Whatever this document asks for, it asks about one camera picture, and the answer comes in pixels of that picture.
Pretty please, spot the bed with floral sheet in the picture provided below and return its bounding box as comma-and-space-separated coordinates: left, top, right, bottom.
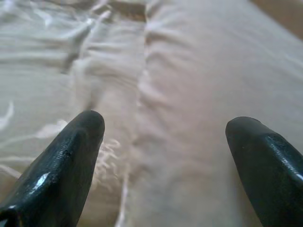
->
0, 0, 147, 227

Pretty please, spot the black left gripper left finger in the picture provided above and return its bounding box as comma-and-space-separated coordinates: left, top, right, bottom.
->
0, 110, 106, 227

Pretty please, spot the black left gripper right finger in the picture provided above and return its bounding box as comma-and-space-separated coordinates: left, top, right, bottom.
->
224, 115, 303, 227

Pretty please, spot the beige floral pillow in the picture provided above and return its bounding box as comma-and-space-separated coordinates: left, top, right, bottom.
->
113, 0, 303, 227

